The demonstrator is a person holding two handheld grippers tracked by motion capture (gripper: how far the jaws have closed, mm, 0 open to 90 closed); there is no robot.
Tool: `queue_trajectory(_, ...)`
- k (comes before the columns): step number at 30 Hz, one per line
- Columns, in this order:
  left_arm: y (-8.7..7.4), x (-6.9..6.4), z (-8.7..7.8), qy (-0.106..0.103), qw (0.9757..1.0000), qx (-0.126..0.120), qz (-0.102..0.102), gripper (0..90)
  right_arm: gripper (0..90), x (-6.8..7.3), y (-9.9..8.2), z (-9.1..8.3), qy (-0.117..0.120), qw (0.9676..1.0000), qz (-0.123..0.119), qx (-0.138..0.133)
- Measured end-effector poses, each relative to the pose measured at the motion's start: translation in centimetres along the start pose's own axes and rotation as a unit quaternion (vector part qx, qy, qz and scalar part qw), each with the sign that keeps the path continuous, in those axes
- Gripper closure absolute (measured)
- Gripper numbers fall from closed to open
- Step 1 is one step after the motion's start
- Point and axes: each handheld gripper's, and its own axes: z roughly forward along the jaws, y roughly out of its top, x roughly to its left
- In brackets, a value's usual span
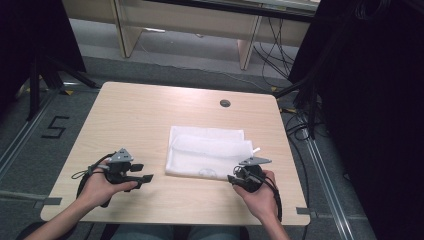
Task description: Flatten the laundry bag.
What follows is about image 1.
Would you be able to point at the metal floor rail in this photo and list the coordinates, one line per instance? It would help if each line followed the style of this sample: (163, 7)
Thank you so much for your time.
(23, 136)
(328, 186)

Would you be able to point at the person's left hand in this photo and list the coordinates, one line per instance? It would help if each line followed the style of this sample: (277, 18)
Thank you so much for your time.
(98, 190)

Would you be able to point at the grey tape strip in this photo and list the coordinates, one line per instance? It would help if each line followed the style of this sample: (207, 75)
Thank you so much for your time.
(48, 201)
(305, 211)

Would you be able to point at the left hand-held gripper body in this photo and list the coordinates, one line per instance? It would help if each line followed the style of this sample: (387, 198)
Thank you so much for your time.
(116, 170)

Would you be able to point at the person's legs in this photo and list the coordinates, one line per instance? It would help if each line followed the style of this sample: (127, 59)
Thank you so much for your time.
(143, 233)

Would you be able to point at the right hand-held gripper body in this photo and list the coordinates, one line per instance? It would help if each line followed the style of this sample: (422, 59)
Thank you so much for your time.
(255, 173)

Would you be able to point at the person's right hand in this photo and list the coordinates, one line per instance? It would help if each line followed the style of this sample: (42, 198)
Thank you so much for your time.
(261, 203)

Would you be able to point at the light wooden desk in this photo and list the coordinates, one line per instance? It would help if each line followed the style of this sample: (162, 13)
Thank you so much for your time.
(186, 20)

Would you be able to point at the black metal stand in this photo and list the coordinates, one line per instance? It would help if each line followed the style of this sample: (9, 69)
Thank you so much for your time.
(311, 110)
(34, 90)

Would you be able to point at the white towel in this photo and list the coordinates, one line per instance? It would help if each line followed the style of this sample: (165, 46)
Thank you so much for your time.
(200, 130)
(206, 156)

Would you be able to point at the black curtain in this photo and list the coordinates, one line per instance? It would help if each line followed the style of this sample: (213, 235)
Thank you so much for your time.
(373, 100)
(30, 33)

